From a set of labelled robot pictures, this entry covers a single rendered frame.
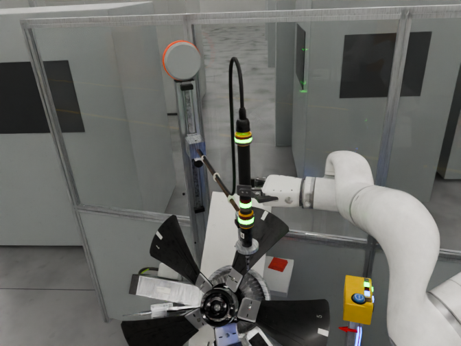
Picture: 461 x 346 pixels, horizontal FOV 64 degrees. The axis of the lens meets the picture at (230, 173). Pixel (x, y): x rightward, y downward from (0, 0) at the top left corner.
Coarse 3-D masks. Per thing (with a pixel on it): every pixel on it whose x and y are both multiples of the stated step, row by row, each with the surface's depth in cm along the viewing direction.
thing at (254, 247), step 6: (240, 228) 111; (240, 234) 112; (240, 240) 113; (252, 240) 113; (240, 246) 110; (252, 246) 110; (258, 246) 110; (240, 252) 109; (246, 252) 108; (252, 252) 109
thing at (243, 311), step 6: (246, 300) 127; (252, 300) 127; (240, 306) 124; (246, 306) 124; (252, 306) 125; (258, 306) 125; (240, 312) 122; (246, 312) 122; (252, 312) 122; (240, 318) 120; (246, 318) 120; (252, 318) 120
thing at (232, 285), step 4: (232, 268) 131; (232, 272) 130; (236, 272) 128; (228, 276) 131; (232, 276) 129; (236, 276) 127; (240, 276) 124; (228, 280) 130; (236, 280) 125; (240, 280) 123; (228, 284) 128; (232, 284) 126; (236, 284) 124; (232, 288) 125; (236, 288) 123
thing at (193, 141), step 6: (186, 138) 160; (192, 138) 160; (198, 138) 160; (186, 144) 161; (192, 144) 155; (198, 144) 156; (204, 144) 157; (186, 150) 164; (192, 150) 156; (204, 150) 158; (192, 156) 157; (198, 156) 158
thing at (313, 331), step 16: (272, 304) 125; (288, 304) 125; (304, 304) 124; (320, 304) 124; (256, 320) 119; (272, 320) 119; (288, 320) 119; (304, 320) 120; (320, 320) 119; (272, 336) 115; (288, 336) 115; (304, 336) 116; (320, 336) 116
